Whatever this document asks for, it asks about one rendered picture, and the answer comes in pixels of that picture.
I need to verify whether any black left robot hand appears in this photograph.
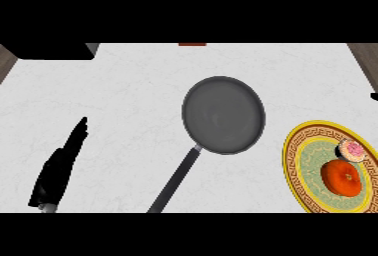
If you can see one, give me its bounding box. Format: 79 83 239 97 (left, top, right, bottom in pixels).
26 116 89 210

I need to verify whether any yellow patterned plate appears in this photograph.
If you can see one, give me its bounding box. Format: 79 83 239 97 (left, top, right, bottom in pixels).
280 119 378 214

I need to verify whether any orange squash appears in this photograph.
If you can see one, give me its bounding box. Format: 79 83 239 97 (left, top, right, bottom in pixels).
318 159 364 198

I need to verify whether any dark grey frying pan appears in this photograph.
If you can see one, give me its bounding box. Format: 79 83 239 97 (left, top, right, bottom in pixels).
146 75 267 214

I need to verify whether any pink frosted cupcake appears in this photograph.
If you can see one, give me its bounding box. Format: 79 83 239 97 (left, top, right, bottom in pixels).
335 138 367 164

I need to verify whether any black appliance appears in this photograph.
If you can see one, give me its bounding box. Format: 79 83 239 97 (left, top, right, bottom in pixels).
0 42 100 61

